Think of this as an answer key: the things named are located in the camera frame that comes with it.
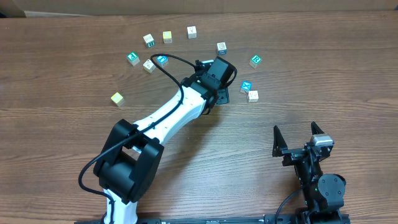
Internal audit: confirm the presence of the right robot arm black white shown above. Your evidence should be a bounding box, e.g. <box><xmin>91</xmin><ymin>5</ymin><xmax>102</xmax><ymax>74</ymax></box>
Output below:
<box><xmin>272</xmin><ymin>122</ymin><xmax>351</xmax><ymax>224</ymax></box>

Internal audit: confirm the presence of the cardboard wall panel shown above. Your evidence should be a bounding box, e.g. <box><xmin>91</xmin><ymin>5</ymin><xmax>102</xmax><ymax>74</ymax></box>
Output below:
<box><xmin>1</xmin><ymin>0</ymin><xmax>397</xmax><ymax>17</ymax></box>

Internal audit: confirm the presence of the yellow block front left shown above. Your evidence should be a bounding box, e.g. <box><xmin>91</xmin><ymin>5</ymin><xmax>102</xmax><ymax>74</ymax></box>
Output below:
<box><xmin>111</xmin><ymin>92</ymin><xmax>125</xmax><ymax>107</ymax></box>

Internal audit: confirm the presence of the yellow top block back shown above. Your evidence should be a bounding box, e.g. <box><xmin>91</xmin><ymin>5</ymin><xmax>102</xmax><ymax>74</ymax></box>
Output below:
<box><xmin>162</xmin><ymin>31</ymin><xmax>173</xmax><ymax>44</ymax></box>

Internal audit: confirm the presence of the green letter block left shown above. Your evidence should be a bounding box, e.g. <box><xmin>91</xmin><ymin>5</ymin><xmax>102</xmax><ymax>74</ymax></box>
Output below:
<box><xmin>127</xmin><ymin>52</ymin><xmax>140</xmax><ymax>66</ymax></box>

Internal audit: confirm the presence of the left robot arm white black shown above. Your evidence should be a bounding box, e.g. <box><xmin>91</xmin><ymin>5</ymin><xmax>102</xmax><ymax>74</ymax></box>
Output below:
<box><xmin>93</xmin><ymin>57</ymin><xmax>237</xmax><ymax>223</ymax></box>

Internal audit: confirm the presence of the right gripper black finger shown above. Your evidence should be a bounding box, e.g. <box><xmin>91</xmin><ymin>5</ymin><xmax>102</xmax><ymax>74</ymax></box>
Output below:
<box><xmin>272</xmin><ymin>125</ymin><xmax>288</xmax><ymax>157</ymax></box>
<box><xmin>311</xmin><ymin>121</ymin><xmax>325</xmax><ymax>135</ymax></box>

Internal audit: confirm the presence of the green number block top-left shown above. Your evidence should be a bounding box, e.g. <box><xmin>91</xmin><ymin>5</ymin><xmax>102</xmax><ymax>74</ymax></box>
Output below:
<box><xmin>143</xmin><ymin>34</ymin><xmax>155</xmax><ymax>48</ymax></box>

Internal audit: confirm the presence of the plain picture block left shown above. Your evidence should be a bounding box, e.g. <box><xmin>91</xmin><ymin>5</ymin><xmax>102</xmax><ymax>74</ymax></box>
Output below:
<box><xmin>143</xmin><ymin>59</ymin><xmax>156</xmax><ymax>73</ymax></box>

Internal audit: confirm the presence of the green R block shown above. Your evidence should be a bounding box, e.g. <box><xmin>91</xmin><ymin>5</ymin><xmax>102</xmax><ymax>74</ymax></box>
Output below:
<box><xmin>249</xmin><ymin>55</ymin><xmax>262</xmax><ymax>68</ymax></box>

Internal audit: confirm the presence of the blue H block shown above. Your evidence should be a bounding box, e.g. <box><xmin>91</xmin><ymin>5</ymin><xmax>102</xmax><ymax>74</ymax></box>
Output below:
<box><xmin>156</xmin><ymin>55</ymin><xmax>169</xmax><ymax>68</ymax></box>

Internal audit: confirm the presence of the yellow block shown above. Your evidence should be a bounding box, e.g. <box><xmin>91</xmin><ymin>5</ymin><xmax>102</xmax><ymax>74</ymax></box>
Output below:
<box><xmin>162</xmin><ymin>31</ymin><xmax>173</xmax><ymax>44</ymax></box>
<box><xmin>111</xmin><ymin>92</ymin><xmax>125</xmax><ymax>107</ymax></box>

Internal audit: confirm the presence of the plain wooden block back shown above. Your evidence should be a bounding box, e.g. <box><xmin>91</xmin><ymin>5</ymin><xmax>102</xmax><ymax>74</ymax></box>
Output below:
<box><xmin>187</xmin><ymin>26</ymin><xmax>197</xmax><ymax>39</ymax></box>

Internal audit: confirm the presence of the blue sided block picture top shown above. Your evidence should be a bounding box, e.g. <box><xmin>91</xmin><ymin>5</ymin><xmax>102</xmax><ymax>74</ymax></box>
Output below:
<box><xmin>216</xmin><ymin>42</ymin><xmax>227</xmax><ymax>55</ymax></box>

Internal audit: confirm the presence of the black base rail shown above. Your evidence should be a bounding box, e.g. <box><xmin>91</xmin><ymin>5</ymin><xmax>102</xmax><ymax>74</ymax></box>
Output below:
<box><xmin>74</xmin><ymin>214</ymin><xmax>351</xmax><ymax>224</ymax></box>

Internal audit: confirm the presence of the blue X block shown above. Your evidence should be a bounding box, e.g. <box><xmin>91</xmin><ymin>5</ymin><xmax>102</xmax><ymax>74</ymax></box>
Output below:
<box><xmin>240</xmin><ymin>81</ymin><xmax>252</xmax><ymax>93</ymax></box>

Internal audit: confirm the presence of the plain block beside X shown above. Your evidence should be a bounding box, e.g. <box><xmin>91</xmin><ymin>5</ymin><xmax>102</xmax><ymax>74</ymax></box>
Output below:
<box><xmin>248</xmin><ymin>90</ymin><xmax>259</xmax><ymax>103</ymax></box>

